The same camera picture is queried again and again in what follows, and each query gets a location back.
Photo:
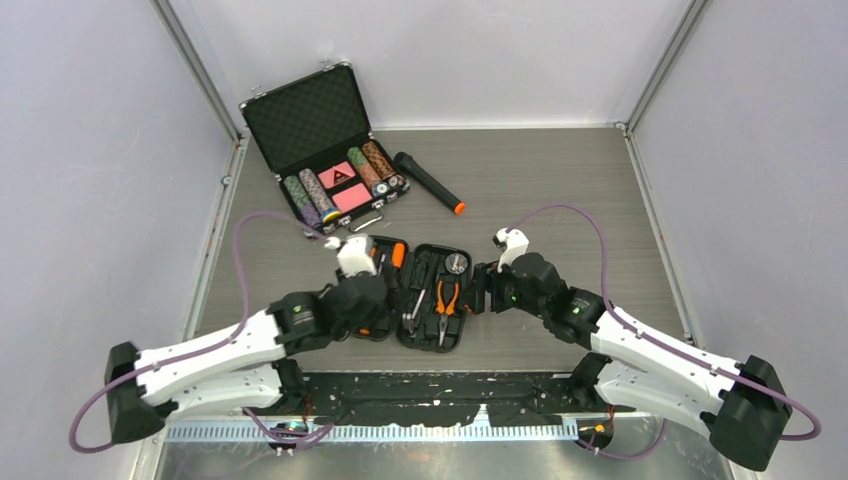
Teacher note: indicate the black orange flashlight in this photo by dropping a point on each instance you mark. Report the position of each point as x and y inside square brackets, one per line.
[411, 168]

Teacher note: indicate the black poker chip case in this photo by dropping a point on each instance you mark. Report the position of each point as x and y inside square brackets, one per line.
[311, 124]

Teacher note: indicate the pink card deck upper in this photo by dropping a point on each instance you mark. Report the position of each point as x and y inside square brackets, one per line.
[340, 175]

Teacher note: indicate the orange handled pliers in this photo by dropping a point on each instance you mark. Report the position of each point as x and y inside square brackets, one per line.
[447, 295]

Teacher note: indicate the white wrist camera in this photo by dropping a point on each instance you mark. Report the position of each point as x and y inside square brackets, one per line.
[512, 243]
[353, 254]

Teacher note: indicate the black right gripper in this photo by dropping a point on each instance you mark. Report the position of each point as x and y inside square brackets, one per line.
[475, 295]

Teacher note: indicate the pink card deck lower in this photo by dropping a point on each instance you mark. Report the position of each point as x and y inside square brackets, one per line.
[351, 198]

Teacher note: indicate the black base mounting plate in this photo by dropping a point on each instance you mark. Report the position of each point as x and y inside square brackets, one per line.
[434, 399]

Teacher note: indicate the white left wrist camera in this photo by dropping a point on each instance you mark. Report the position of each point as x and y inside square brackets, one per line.
[353, 254]

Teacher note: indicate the round tape measure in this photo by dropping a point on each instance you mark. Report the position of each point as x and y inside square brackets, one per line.
[456, 263]

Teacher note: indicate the black plastic tool case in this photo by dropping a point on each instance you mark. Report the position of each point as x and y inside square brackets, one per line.
[403, 288]

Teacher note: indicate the small claw hammer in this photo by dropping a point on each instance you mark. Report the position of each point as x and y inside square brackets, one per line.
[410, 317]

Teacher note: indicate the pink card deck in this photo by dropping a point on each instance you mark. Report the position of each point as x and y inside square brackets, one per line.
[351, 198]
[340, 175]

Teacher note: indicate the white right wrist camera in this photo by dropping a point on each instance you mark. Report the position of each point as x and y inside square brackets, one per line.
[512, 243]

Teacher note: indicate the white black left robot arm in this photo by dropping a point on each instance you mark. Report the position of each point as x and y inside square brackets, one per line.
[243, 366]

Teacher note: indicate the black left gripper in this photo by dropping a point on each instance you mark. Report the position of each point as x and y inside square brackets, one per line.
[382, 313]

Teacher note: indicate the long black orange screwdriver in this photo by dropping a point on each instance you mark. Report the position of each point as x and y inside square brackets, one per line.
[398, 255]

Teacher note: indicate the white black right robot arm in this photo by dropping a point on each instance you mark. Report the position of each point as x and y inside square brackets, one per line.
[629, 364]

